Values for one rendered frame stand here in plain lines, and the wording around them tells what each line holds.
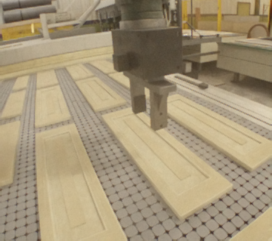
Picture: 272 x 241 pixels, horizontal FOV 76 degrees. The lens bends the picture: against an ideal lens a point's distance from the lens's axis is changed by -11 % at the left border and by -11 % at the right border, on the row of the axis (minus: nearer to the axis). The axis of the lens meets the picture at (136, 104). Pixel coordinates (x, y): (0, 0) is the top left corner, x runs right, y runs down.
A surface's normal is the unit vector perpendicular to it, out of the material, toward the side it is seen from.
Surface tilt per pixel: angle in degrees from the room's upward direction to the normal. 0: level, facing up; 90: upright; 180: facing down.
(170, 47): 90
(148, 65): 90
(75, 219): 0
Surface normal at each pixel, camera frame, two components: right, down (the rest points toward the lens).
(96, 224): 0.10, -0.94
